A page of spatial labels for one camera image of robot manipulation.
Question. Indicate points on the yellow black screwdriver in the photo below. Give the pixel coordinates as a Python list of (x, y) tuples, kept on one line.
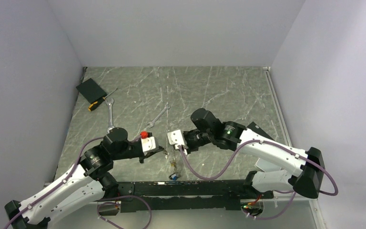
[(94, 105)]

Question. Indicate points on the short silver wrench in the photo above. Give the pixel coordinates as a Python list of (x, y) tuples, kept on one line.
[(151, 123)]

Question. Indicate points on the black box left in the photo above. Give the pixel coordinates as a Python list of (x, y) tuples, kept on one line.
[(91, 91)]

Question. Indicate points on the black plate right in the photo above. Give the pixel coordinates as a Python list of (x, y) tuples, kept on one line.
[(257, 129)]

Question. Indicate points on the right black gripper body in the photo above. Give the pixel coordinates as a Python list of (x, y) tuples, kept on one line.
[(196, 139)]

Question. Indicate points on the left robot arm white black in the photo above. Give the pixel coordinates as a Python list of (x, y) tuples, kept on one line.
[(87, 180)]

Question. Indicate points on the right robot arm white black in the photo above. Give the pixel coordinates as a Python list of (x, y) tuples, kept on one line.
[(299, 170)]

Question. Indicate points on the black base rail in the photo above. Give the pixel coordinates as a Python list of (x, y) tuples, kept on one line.
[(177, 195)]

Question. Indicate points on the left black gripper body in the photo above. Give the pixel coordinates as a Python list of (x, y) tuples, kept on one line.
[(131, 150)]

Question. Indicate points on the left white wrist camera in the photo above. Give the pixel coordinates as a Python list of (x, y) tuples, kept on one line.
[(148, 142)]

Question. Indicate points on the long silver wrench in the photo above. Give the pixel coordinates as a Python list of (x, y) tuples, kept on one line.
[(109, 102)]

